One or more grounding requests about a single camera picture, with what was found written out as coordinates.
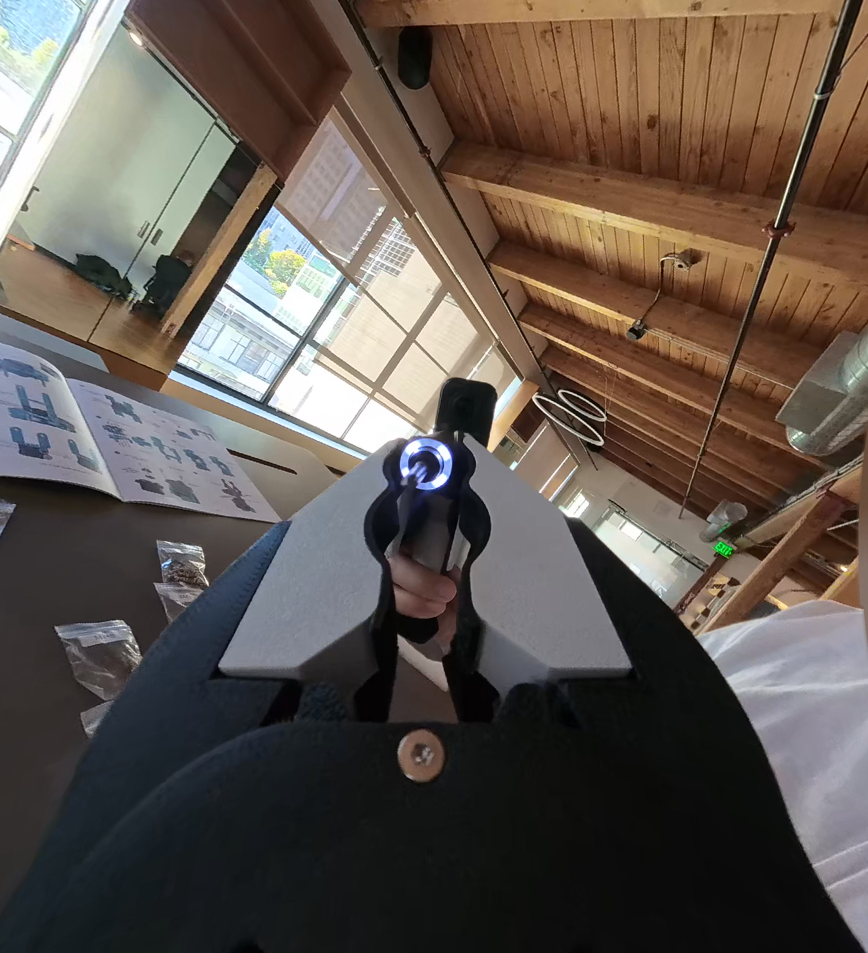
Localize ceiling sprinkler pipe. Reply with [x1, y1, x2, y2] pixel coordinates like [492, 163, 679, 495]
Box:
[679, 0, 867, 518]

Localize wooden support post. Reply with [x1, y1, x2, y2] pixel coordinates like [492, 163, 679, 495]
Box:
[694, 491, 859, 635]

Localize dark ceiling fixture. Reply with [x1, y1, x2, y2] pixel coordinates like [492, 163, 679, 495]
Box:
[397, 26, 435, 90]

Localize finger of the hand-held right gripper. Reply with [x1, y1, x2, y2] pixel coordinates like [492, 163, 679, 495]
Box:
[411, 493, 473, 576]

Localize open instruction booklet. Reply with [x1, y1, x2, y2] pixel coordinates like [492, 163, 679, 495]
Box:
[0, 331, 282, 522]

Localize beige roller window blind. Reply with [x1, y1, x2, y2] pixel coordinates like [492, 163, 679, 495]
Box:
[277, 112, 524, 448]

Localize ring pendant light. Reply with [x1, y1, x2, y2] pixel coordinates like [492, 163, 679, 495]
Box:
[556, 387, 607, 427]
[532, 392, 602, 448]

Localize person's right hand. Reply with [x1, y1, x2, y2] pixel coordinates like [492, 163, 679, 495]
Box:
[389, 553, 460, 620]

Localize dark desk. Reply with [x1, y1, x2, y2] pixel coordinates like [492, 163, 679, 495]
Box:
[0, 298, 347, 953]

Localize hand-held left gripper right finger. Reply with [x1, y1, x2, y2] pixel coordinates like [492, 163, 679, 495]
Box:
[452, 438, 633, 722]

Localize person's white shirt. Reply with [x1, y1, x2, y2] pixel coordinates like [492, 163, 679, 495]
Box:
[702, 599, 868, 953]

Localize silver spiral air duct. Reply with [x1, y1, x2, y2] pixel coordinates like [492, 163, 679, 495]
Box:
[776, 290, 868, 459]

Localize dark green bag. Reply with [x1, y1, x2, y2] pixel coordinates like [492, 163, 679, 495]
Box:
[75, 253, 133, 299]

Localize ceiling conduit with junction box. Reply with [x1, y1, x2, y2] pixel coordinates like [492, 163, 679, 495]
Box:
[625, 249, 703, 343]

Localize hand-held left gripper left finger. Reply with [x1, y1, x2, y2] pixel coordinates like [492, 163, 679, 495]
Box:
[218, 438, 405, 722]

